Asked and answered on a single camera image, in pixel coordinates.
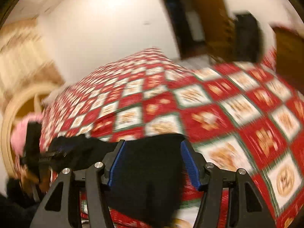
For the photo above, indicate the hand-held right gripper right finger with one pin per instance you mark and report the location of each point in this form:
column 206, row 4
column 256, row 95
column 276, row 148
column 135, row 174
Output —
column 190, row 166

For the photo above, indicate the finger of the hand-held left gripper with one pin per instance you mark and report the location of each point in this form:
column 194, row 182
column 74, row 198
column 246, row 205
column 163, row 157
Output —
column 57, row 155

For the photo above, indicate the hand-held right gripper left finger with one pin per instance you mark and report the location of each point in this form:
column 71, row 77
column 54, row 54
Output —
column 116, row 163

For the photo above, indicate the black pants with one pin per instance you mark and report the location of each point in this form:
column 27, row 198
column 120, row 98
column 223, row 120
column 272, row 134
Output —
column 152, row 171

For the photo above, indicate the pink fluffy pillow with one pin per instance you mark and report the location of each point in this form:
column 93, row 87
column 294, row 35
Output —
column 19, row 130

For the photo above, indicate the cream wooden headboard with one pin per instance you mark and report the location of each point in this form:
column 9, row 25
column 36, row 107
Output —
column 6, row 133

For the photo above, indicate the black cloth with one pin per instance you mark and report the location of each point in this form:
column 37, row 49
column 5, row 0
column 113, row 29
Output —
column 14, row 206

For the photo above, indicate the red checked printed bedspread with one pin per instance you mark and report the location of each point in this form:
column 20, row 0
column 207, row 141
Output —
column 213, row 99

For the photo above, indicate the beige patterned curtain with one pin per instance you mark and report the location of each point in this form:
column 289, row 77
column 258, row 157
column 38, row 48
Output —
column 21, row 52

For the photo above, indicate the brown wooden nightstand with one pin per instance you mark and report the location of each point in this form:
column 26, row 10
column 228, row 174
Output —
column 289, row 49

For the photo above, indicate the brown wooden door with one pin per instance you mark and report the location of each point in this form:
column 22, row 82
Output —
column 213, row 9

